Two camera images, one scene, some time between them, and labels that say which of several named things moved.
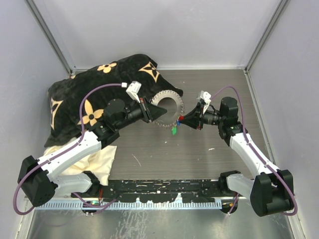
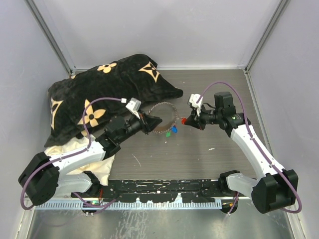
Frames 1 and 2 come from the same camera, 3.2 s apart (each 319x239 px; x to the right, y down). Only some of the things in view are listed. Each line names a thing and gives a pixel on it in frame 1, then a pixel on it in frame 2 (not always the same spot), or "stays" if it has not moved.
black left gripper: x=150 y=111 -> x=148 y=122
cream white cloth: x=99 y=162 stays
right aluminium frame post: x=280 y=8 stays
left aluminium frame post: x=33 y=9 stays
